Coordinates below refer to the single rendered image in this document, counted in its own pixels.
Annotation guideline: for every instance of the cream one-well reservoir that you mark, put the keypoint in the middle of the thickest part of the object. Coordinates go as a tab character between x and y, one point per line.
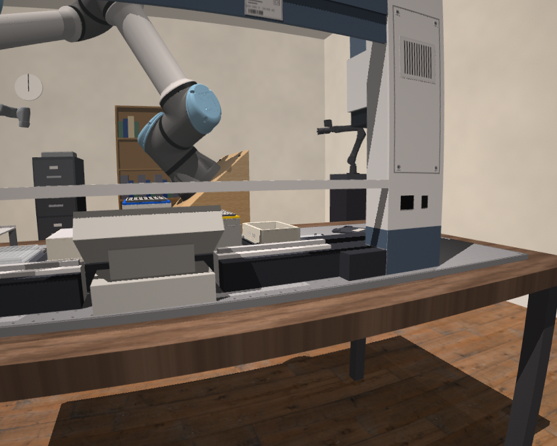
270	232

